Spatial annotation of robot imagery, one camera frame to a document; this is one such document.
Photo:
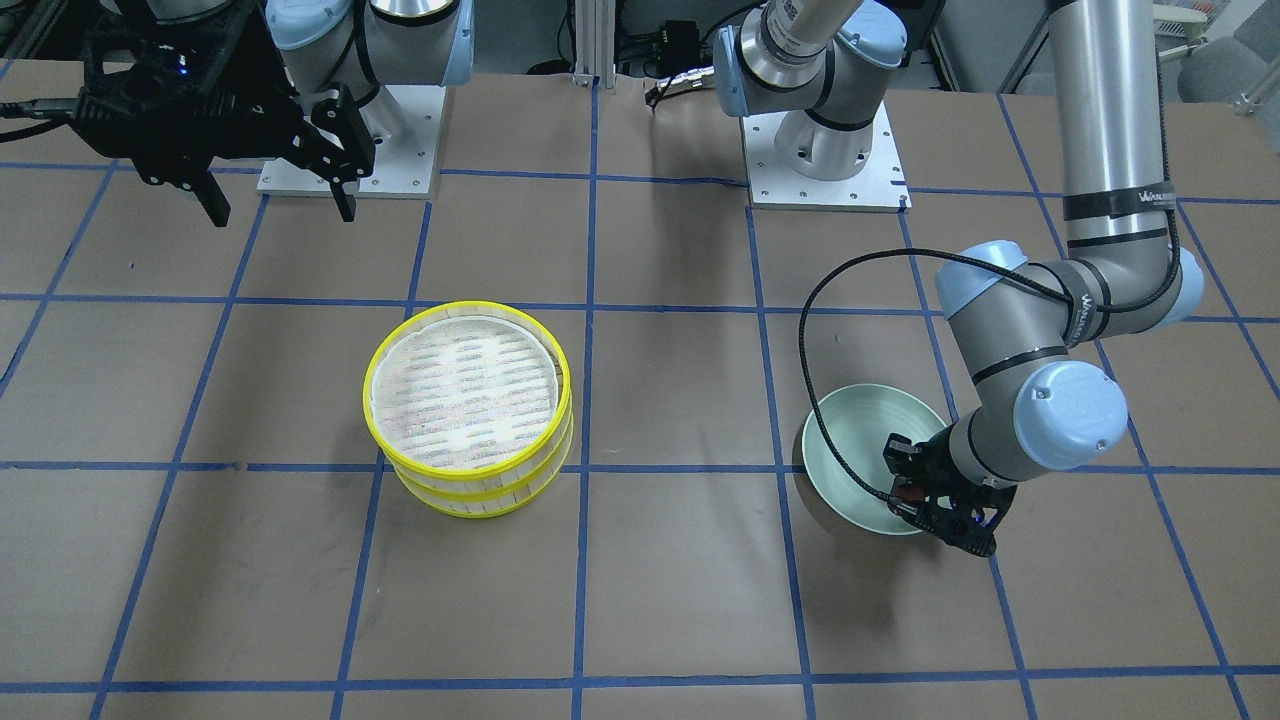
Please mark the yellow bamboo steamer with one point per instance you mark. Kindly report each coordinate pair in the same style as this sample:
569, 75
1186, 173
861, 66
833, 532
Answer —
497, 493
466, 390

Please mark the mint green plate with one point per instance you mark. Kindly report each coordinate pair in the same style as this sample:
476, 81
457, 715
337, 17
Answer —
859, 419

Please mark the aluminium frame post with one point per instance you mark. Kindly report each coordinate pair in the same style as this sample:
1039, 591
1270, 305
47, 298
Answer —
594, 40

